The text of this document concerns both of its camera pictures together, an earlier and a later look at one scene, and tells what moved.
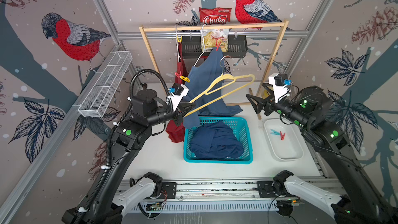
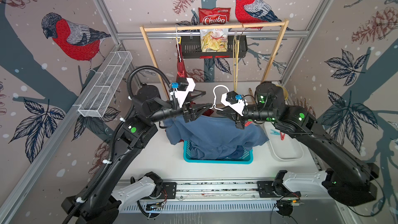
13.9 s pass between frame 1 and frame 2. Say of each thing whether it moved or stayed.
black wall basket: stayed
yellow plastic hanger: moved
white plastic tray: stayed
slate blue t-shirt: moved
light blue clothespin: stayed
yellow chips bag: stayed
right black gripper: moved
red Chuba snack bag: stayed
